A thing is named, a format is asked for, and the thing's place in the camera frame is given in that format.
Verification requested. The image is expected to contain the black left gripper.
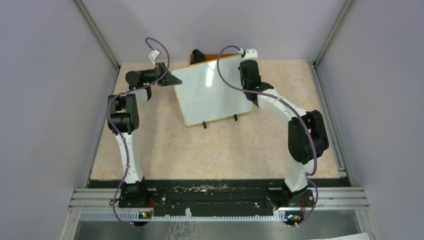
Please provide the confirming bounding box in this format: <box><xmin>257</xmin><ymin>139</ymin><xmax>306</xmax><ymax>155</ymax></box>
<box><xmin>140</xmin><ymin>62</ymin><xmax>183</xmax><ymax>87</ymax></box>

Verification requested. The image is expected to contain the white whiteboard with yellow frame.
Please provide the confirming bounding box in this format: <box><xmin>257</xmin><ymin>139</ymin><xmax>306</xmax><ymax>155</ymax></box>
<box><xmin>171</xmin><ymin>60</ymin><xmax>253</xmax><ymax>127</ymax></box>

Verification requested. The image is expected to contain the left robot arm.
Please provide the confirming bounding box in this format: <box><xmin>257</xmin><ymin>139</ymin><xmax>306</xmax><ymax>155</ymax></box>
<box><xmin>107</xmin><ymin>62</ymin><xmax>182</xmax><ymax>207</ymax></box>

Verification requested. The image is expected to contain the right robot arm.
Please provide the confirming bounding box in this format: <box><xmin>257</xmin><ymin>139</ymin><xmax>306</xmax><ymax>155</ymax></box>
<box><xmin>238</xmin><ymin>59</ymin><xmax>329</xmax><ymax>206</ymax></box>

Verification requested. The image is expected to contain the black object in tray left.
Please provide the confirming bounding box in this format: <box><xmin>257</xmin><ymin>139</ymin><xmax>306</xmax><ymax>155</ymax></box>
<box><xmin>190</xmin><ymin>49</ymin><xmax>206</xmax><ymax>65</ymax></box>

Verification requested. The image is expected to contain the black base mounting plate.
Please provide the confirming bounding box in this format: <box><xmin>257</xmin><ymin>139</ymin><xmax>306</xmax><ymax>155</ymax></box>
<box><xmin>87</xmin><ymin>178</ymin><xmax>316</xmax><ymax>220</ymax></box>

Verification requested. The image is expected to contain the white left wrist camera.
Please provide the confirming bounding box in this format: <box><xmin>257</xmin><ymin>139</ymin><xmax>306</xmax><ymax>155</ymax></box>
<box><xmin>149</xmin><ymin>49</ymin><xmax>161</xmax><ymax>66</ymax></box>

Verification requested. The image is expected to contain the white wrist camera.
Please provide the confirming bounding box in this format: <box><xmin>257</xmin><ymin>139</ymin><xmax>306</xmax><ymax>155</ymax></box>
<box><xmin>239</xmin><ymin>48</ymin><xmax>258</xmax><ymax>61</ymax></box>
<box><xmin>149</xmin><ymin>49</ymin><xmax>161</xmax><ymax>66</ymax></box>

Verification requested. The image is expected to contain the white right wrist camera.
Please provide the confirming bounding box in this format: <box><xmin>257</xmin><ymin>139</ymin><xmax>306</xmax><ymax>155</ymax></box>
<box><xmin>239</xmin><ymin>48</ymin><xmax>258</xmax><ymax>61</ymax></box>

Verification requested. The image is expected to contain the white slotted cable duct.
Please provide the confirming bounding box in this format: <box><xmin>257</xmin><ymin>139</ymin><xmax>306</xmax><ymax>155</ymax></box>
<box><xmin>79</xmin><ymin>210</ymin><xmax>288</xmax><ymax>222</ymax></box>

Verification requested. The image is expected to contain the aluminium frame rail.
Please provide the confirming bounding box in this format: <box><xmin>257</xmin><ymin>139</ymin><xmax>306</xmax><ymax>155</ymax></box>
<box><xmin>69</xmin><ymin>187</ymin><xmax>369</xmax><ymax>210</ymax></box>

